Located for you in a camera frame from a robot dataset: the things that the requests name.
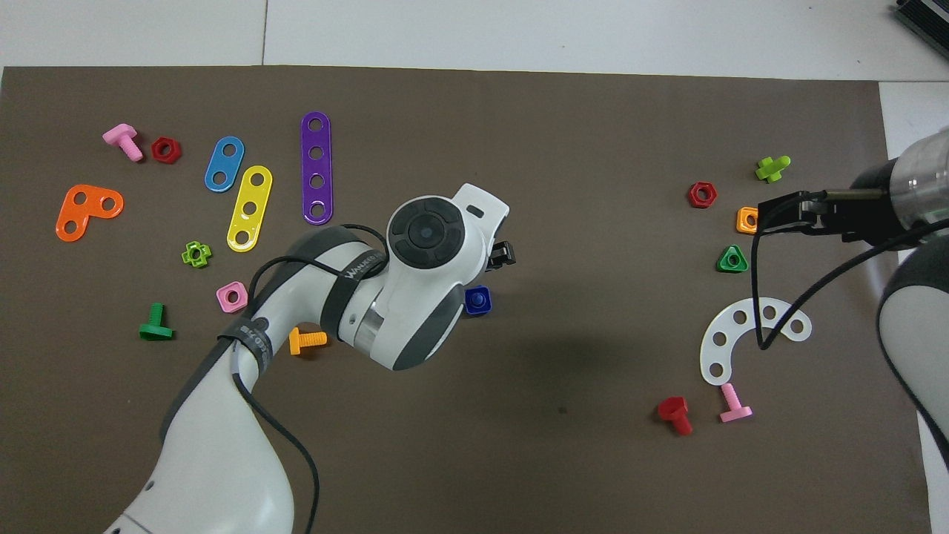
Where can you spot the blue square nut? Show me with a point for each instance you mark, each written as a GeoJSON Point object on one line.
{"type": "Point", "coordinates": [470, 300]}

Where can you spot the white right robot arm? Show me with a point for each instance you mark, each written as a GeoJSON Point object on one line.
{"type": "Point", "coordinates": [919, 178]}

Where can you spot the green triangle nut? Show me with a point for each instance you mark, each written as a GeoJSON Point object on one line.
{"type": "Point", "coordinates": [723, 265]}

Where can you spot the dark ribbed metal device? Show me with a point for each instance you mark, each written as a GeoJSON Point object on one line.
{"type": "Point", "coordinates": [927, 18]}

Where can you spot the purple four-hole strip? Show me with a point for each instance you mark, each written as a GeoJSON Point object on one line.
{"type": "Point", "coordinates": [317, 167]}

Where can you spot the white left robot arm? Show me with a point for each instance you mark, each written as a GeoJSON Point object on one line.
{"type": "Point", "coordinates": [222, 445]}

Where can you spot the pink plastic screw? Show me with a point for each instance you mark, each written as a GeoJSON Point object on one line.
{"type": "Point", "coordinates": [734, 404]}
{"type": "Point", "coordinates": [122, 137]}

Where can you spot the lime cross nut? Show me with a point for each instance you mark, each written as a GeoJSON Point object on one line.
{"type": "Point", "coordinates": [187, 254]}

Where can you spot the orange square nut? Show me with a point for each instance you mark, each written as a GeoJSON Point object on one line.
{"type": "Point", "coordinates": [741, 220]}

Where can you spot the yellow three-hole strip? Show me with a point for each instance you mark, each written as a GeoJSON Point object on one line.
{"type": "Point", "coordinates": [253, 194]}

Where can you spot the pink square nut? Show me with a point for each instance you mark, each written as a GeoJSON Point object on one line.
{"type": "Point", "coordinates": [222, 297]}

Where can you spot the lime cross-head screw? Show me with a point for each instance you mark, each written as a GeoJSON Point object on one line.
{"type": "Point", "coordinates": [771, 169]}

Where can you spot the white curved hole strip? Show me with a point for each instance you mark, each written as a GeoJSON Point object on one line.
{"type": "Point", "coordinates": [723, 326]}

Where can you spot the brown table mat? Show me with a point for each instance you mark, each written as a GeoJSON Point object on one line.
{"type": "Point", "coordinates": [519, 445]}

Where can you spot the green plastic screw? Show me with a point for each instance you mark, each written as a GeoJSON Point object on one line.
{"type": "Point", "coordinates": [156, 326]}

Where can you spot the blue two-hole strip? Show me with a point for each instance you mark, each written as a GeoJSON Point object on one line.
{"type": "Point", "coordinates": [226, 163]}

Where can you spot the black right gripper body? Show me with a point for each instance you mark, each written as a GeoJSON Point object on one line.
{"type": "Point", "coordinates": [860, 211]}

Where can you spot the red plastic screw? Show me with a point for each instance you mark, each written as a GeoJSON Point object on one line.
{"type": "Point", "coordinates": [675, 411]}

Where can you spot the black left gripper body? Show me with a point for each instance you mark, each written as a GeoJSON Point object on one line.
{"type": "Point", "coordinates": [502, 254]}

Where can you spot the orange plastic screw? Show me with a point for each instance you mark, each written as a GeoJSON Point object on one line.
{"type": "Point", "coordinates": [304, 341]}

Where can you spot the orange heart-shaped plate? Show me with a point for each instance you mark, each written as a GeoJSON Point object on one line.
{"type": "Point", "coordinates": [90, 210]}

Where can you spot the red hexagon nut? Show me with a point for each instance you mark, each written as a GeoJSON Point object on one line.
{"type": "Point", "coordinates": [156, 150]}
{"type": "Point", "coordinates": [692, 195]}

